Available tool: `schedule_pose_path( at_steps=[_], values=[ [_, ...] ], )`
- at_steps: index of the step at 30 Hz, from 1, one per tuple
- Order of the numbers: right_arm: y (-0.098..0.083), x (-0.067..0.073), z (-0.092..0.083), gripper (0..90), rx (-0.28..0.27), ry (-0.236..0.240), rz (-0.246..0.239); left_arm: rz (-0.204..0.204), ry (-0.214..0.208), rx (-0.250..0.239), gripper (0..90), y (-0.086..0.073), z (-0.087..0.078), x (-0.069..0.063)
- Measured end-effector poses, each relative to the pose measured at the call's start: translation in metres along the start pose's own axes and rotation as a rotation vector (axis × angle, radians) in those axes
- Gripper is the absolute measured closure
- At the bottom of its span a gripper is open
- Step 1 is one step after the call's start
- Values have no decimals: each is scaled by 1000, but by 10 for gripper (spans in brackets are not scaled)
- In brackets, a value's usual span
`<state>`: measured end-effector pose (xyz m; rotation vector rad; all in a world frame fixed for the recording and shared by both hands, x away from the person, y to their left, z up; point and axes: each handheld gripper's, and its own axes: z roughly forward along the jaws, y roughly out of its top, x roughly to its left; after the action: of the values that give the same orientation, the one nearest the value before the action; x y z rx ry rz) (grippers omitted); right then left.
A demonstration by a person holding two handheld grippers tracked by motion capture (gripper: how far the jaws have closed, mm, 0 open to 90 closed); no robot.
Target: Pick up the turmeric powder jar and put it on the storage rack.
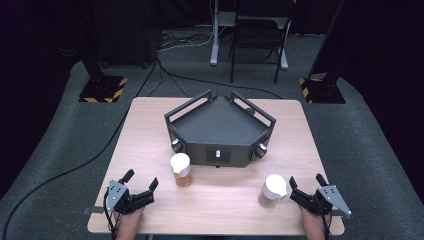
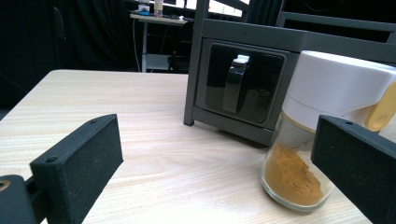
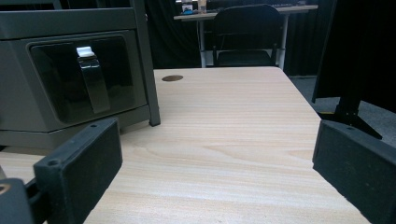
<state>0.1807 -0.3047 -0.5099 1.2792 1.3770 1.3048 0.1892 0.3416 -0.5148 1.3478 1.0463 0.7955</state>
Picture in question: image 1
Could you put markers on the orange spice jar white lid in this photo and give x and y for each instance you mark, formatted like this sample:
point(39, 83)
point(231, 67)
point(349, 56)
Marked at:
point(181, 166)

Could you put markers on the person's left hand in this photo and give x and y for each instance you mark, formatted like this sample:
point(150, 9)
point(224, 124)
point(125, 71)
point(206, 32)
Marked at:
point(128, 225)

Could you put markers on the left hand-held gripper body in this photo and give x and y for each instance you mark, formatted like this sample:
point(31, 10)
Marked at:
point(133, 201)

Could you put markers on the dark grey corner rack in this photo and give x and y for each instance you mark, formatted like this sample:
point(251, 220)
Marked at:
point(218, 125)

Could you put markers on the black stand with striped base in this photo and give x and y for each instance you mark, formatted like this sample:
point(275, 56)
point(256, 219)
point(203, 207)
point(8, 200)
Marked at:
point(101, 89)
point(321, 90)

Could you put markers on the small brown round object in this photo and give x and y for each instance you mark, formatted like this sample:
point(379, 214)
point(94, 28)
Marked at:
point(250, 111)

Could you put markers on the person's right hand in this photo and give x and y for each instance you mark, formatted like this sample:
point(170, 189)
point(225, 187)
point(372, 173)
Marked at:
point(316, 226)

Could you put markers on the white desk frame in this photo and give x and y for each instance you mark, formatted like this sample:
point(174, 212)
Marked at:
point(215, 40)

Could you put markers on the black chair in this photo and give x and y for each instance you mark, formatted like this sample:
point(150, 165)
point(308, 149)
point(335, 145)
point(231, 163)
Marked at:
point(256, 33)

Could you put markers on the pale spice jar white lid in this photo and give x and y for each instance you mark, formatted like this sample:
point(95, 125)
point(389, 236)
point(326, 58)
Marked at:
point(273, 188)

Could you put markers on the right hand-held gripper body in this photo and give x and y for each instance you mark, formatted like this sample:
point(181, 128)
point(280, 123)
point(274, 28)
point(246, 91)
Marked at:
point(328, 198)

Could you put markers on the grey tape strip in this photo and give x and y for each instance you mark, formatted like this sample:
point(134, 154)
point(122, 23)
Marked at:
point(94, 210)
point(341, 214)

